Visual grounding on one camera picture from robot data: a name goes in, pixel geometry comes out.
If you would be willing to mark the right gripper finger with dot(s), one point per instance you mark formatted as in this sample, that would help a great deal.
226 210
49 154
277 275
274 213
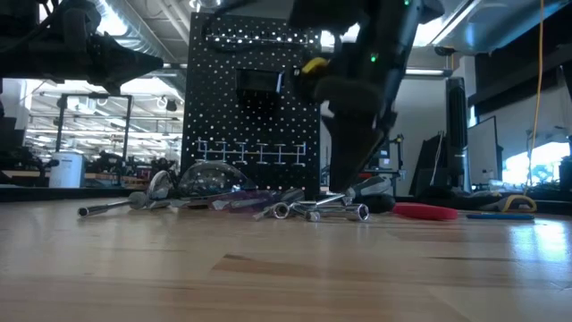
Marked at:
344 152
373 138

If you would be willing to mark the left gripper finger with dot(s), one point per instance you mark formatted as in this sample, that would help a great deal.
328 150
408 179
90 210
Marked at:
125 62

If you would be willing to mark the chrome socket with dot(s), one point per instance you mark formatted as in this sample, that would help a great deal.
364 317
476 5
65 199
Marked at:
281 210
313 216
357 212

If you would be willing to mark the clear safety glasses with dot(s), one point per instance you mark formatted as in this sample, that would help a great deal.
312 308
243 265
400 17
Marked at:
214 179

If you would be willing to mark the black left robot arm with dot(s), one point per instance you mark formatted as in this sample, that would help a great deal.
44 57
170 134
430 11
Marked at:
76 18

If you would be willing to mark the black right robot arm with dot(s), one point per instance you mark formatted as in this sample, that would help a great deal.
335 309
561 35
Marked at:
397 27

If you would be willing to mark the black monitor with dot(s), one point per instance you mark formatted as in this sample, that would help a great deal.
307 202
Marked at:
424 170

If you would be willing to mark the black tower unit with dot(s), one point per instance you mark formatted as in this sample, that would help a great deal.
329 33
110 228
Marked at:
458 134

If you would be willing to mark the black pegboard bin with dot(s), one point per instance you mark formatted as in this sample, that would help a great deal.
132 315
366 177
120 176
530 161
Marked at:
259 82

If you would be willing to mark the black perforated pegboard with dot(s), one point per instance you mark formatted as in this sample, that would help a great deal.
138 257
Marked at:
214 112

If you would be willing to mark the white bucket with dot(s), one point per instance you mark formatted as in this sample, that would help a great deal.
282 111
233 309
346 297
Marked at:
67 172

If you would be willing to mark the computer monitor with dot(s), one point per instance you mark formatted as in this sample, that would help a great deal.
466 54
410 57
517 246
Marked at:
485 152

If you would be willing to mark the black work glove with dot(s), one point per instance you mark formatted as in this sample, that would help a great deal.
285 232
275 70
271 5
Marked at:
469 199

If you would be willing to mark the black metal stand frame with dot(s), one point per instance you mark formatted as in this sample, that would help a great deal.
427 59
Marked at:
128 134

